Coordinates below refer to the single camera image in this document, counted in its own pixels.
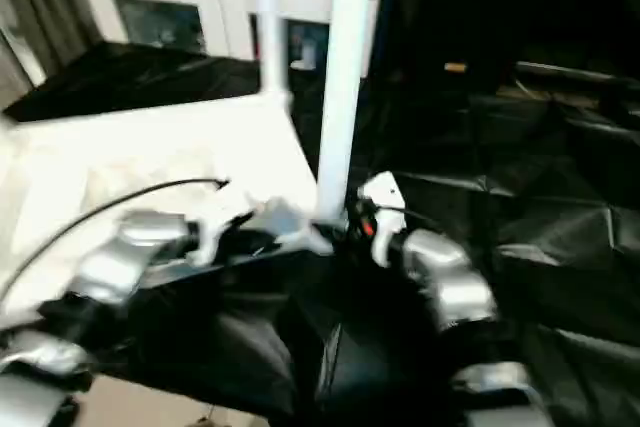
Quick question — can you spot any white plastic table top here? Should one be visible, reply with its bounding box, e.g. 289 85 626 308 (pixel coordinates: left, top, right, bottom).
0 92 337 316

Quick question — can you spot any black plastic mat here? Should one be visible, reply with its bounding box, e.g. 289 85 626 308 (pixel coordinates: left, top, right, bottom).
0 42 640 427

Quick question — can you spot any grey curtain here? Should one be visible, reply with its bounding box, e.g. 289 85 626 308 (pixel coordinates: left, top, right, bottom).
0 0 103 113

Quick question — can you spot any white plastic table leg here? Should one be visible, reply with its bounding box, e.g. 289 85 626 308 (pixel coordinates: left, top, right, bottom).
254 0 294 108
314 0 380 224

